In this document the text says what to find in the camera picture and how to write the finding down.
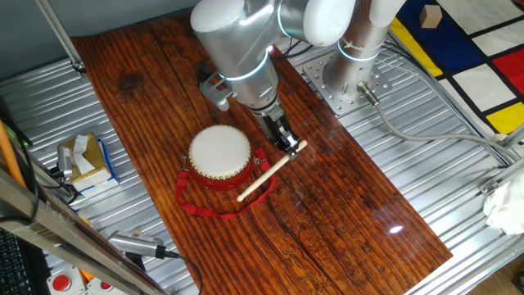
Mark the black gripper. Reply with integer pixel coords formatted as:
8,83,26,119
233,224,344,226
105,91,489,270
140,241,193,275
256,107,305,161

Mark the pale wooden drumstick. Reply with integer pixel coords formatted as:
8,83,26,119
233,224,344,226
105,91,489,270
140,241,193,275
236,139,309,203

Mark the red drum with white skin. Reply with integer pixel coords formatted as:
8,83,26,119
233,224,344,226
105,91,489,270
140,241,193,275
187,124,253,193

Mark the glossy wood grain board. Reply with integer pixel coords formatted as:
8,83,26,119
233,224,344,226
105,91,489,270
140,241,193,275
70,11,454,295

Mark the large wooden cube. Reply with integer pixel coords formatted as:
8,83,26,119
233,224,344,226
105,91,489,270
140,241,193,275
418,4,444,30

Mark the colour block patterned cloth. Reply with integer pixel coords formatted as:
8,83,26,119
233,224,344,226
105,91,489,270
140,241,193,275
388,0,524,136

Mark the gold tissue box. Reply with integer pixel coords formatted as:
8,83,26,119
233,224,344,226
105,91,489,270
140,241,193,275
56,131,112,193

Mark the crumpled white cloth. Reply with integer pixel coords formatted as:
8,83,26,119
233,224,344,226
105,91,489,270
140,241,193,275
481,174,524,237

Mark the grey box small red button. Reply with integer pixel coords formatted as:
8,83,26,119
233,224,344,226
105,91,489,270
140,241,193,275
84,277,124,295

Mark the slanted metal pole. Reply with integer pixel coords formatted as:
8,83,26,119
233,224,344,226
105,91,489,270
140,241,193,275
34,0,88,75

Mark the grey box large red button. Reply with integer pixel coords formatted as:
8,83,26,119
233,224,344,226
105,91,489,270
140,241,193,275
46,265,88,295

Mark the orange tube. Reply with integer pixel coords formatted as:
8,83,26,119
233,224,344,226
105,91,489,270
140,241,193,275
0,120,28,190

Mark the black keyboard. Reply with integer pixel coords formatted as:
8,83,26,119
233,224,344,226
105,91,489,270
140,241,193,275
0,228,38,295

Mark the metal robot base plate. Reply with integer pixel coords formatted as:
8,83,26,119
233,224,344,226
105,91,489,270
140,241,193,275
302,51,393,116

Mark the wrist camera with grey bracket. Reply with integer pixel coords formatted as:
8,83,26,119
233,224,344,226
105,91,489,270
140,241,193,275
197,61,237,112

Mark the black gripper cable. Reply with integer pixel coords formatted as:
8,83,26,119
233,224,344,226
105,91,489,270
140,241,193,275
280,36,314,61

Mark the red drum strap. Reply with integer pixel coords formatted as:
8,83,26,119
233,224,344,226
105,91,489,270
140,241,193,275
174,147,278,220

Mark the grey cable with metal plug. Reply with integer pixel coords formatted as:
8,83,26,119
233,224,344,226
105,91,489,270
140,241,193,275
356,80,523,163

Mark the black camera cable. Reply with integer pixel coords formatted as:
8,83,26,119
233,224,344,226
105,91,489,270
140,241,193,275
157,245,205,295

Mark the silver camera with cable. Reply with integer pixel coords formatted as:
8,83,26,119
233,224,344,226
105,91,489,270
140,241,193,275
106,229,167,260

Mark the small aluminium corner bracket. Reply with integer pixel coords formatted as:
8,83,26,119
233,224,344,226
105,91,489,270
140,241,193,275
477,179,500,197

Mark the small silver camera on stand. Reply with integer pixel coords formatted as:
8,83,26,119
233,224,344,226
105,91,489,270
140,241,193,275
56,144,75,180

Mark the aluminium frame beam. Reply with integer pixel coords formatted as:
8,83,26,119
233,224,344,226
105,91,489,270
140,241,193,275
0,166,169,295

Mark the black cable by beam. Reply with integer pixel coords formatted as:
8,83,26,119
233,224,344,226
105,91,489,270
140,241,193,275
0,96,42,225

